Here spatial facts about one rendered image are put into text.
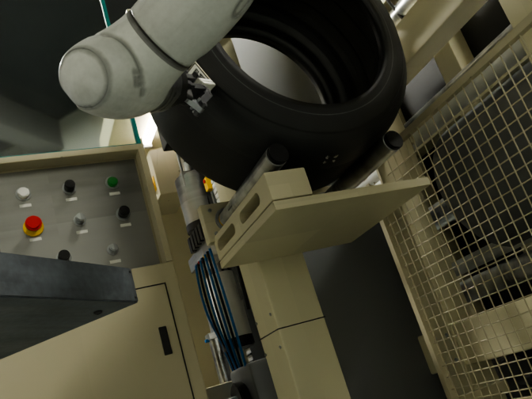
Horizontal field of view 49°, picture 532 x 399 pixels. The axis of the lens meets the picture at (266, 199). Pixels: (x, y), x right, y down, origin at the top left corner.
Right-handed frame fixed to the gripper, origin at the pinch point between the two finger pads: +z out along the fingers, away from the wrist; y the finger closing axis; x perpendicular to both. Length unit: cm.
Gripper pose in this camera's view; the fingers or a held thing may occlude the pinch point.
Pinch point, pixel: (202, 87)
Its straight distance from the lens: 111.0
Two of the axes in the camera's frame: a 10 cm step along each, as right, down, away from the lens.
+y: 7.0, 7.1, -0.6
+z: 2.3, -1.5, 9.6
